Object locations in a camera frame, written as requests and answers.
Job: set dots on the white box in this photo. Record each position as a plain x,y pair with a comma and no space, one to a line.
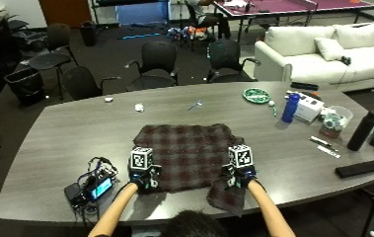
307,108

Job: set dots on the black flat device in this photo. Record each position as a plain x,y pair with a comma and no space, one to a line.
303,86

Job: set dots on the purple table-tennis table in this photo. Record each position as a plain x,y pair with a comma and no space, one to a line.
282,7

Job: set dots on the crumpled white paper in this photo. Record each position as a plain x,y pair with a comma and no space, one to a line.
138,107

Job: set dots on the white marker cube right glove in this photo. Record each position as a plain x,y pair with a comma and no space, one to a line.
239,155

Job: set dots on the person's right hand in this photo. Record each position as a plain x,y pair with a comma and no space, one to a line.
237,176

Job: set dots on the blue water bottle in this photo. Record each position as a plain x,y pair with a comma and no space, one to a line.
290,108

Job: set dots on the white sofa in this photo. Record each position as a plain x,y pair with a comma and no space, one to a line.
326,54

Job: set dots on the small silver tool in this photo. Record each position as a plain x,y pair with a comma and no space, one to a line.
194,105

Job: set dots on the white marker cube glove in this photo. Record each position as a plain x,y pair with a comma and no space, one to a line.
239,155
141,158

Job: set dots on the white marker cube left glove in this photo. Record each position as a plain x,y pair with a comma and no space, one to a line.
141,158

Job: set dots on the green pen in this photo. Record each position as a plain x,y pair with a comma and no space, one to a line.
273,108

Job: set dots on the black water bottle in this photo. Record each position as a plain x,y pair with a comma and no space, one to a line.
361,131

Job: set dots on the clear plastic container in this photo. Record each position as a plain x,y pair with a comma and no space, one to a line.
335,121

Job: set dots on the white flat stick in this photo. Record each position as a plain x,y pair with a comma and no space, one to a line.
327,151

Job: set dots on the black pen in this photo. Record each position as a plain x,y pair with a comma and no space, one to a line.
322,144

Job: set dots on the black trash bin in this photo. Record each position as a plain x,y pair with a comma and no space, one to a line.
87,33
26,85

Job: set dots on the white sofa cushion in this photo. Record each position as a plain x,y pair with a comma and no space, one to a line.
329,48

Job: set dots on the small white object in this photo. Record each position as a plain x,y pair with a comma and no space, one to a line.
107,99

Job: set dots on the black electronic device with screen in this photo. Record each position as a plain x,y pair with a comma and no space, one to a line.
93,186

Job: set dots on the dark red plaid cloth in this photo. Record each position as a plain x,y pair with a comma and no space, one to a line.
186,154

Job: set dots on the long black case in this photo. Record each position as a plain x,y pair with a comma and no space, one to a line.
361,168

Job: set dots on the black office chair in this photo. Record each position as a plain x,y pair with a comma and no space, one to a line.
155,65
227,62
51,54
82,83

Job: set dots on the green round plate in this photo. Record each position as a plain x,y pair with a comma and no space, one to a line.
255,95

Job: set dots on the the person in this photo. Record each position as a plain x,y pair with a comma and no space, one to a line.
193,225

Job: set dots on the person's left hand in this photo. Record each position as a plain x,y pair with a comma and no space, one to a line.
145,180

